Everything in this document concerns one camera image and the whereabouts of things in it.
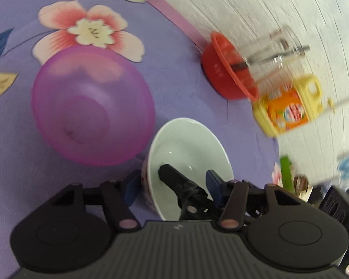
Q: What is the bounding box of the purple plastic bowl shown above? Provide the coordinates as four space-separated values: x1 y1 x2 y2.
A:
31 46 155 167

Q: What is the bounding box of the floral ceramic bowl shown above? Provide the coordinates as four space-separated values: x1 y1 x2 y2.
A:
140 118 234 221

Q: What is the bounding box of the red plastic bowl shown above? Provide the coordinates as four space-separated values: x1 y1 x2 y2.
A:
201 31 260 100

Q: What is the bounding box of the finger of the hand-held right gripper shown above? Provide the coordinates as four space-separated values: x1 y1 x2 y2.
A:
158 164 213 221

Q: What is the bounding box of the yellow detergent bottle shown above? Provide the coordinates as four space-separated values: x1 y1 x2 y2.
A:
252 74 336 138

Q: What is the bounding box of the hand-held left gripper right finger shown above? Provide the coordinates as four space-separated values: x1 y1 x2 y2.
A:
205 170 311 233

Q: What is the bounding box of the purple floral tablecloth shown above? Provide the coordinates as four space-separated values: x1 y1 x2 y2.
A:
0 0 280 279

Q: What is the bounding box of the brown round item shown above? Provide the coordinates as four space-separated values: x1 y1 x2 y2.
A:
293 174 309 195

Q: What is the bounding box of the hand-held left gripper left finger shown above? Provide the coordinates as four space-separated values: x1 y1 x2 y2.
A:
44 170 142 233

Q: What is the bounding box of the green box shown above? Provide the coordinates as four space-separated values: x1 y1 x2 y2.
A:
280 156 295 194

